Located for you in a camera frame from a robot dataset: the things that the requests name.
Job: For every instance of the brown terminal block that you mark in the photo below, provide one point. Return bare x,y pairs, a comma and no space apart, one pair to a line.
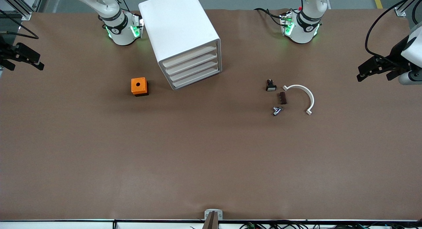
282,98

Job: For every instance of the orange button enclosure box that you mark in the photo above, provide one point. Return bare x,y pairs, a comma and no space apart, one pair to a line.
138,85

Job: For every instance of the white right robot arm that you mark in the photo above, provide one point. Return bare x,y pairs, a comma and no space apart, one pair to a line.
122,34

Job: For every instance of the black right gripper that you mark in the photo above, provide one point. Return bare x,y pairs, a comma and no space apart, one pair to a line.
7,52

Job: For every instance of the grey metal mount bracket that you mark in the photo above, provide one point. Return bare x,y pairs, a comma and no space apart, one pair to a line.
208,214

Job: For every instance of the white curved plastic clamp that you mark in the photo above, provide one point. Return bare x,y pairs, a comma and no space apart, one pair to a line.
310,97

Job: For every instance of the silver metal key switch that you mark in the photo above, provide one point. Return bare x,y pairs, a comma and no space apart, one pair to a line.
277,111

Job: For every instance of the brown tapered post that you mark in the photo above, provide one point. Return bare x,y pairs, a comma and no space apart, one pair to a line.
211,222

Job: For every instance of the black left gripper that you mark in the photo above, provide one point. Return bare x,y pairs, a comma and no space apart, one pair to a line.
396,52

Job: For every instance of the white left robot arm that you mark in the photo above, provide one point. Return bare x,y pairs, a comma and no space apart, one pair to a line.
306,31

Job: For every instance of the black switch white face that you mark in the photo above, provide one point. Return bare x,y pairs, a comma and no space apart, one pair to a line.
271,87

